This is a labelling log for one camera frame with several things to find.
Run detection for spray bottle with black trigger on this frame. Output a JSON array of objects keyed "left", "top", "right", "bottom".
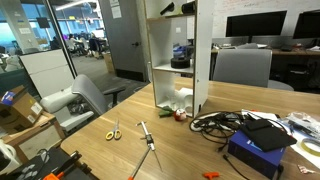
[{"left": 160, "top": 2, "right": 182, "bottom": 16}]

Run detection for blue object on shelf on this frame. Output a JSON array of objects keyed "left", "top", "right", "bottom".
[{"left": 173, "top": 46, "right": 186, "bottom": 57}]

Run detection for white wooden shelf unit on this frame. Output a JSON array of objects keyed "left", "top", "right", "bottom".
[{"left": 144, "top": 0, "right": 214, "bottom": 117}]

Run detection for black cylinder on top shelf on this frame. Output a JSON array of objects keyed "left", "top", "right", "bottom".
[{"left": 181, "top": 1, "right": 196, "bottom": 14}]

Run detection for white pipe fitting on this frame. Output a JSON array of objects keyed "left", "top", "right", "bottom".
[{"left": 175, "top": 88, "right": 193, "bottom": 114}]

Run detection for green plush leaf toy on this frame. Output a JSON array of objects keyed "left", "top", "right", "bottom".
[{"left": 158, "top": 106, "right": 174, "bottom": 118}]

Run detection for red white ball toy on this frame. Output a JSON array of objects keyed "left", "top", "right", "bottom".
[{"left": 173, "top": 109, "right": 187, "bottom": 121}]

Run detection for metal digital caliper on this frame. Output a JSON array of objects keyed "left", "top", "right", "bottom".
[{"left": 136, "top": 121, "right": 163, "bottom": 172}]

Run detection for grey white office chair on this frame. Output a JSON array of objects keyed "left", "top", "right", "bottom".
[{"left": 40, "top": 74, "right": 125, "bottom": 133}]

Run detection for grey office chair back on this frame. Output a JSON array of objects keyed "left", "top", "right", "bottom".
[{"left": 212, "top": 49, "right": 294, "bottom": 91}]

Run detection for orange plastic clamp piece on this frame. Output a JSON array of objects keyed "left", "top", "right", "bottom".
[{"left": 203, "top": 172, "right": 220, "bottom": 180}]

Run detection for black pouch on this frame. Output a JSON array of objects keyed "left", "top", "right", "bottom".
[{"left": 240, "top": 120, "right": 297, "bottom": 152}]

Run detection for left black computer monitor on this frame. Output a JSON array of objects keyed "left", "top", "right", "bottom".
[{"left": 226, "top": 11, "right": 287, "bottom": 43}]

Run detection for black computer monitor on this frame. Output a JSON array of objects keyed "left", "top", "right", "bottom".
[
  {"left": 226, "top": 11, "right": 287, "bottom": 43},
  {"left": 293, "top": 11, "right": 320, "bottom": 39}
]

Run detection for black orange tool case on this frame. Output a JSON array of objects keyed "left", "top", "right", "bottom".
[{"left": 0, "top": 148, "right": 99, "bottom": 180}]

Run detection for blue cardboard box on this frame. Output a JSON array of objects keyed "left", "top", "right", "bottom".
[{"left": 228, "top": 131, "right": 285, "bottom": 180}]

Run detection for brown cardboard box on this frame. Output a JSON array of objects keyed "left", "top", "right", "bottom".
[{"left": 0, "top": 85, "right": 43, "bottom": 134}]

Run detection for clear plastic bag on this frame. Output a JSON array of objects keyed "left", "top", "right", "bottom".
[{"left": 285, "top": 112, "right": 320, "bottom": 139}]

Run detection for yellow tape roll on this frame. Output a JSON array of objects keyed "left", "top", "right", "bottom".
[{"left": 301, "top": 138, "right": 320, "bottom": 157}]

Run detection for right black computer monitor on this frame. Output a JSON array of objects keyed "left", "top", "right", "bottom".
[{"left": 293, "top": 11, "right": 320, "bottom": 39}]

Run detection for yellow handled scissors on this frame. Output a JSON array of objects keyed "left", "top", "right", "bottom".
[{"left": 105, "top": 120, "right": 122, "bottom": 140}]

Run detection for tangled black cables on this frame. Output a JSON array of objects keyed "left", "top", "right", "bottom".
[{"left": 188, "top": 110, "right": 251, "bottom": 154}]

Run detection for orange handled long tool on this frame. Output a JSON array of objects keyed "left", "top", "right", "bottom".
[{"left": 128, "top": 147, "right": 151, "bottom": 180}]

